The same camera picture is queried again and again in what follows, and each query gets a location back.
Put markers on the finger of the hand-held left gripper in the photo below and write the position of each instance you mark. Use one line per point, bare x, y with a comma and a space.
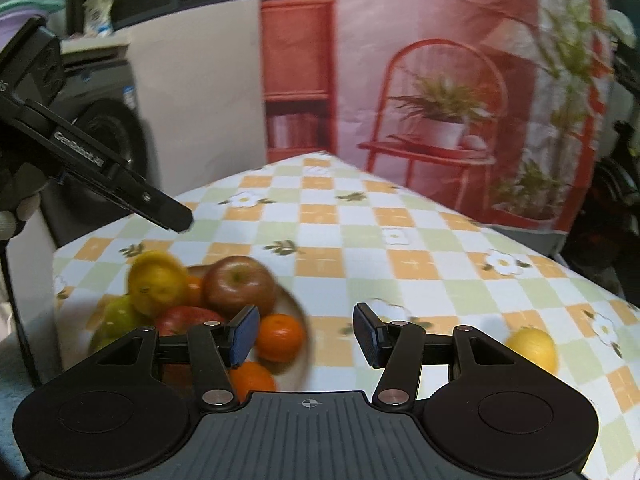
160, 207

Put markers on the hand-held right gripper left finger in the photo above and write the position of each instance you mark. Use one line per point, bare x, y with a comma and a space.
244, 335

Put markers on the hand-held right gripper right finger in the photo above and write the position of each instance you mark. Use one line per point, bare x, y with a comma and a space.
367, 335

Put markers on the orange mandarin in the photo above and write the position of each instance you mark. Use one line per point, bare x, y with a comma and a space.
282, 337
194, 291
252, 382

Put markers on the brownish red apple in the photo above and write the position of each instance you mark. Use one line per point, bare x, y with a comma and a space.
240, 285

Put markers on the dark red apple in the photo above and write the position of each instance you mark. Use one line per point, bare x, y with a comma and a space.
185, 320

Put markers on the cream round plate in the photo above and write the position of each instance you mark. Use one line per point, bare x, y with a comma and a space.
294, 377

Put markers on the yellow lemon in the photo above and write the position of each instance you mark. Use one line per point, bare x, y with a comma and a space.
532, 347
155, 282

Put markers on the yellow-green lemon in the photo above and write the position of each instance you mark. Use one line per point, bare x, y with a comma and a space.
117, 320

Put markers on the person's left hand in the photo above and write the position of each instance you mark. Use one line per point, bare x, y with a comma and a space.
20, 185

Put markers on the beige shelf board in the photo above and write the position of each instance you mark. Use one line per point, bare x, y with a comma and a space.
95, 47

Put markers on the purple plastic basin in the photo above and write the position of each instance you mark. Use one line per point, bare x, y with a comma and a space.
12, 22

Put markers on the checkered floral tablecloth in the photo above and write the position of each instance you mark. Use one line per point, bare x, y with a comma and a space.
400, 260

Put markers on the grey washing machine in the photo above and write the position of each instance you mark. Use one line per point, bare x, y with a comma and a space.
115, 125

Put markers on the white plastic packet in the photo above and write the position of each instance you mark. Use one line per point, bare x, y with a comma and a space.
97, 12

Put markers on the white board panel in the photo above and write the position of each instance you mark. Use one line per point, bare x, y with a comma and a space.
200, 85

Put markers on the printed backdrop cloth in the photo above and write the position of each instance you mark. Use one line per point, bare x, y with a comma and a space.
375, 35

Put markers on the black exercise bike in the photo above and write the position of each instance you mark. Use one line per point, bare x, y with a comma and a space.
610, 185

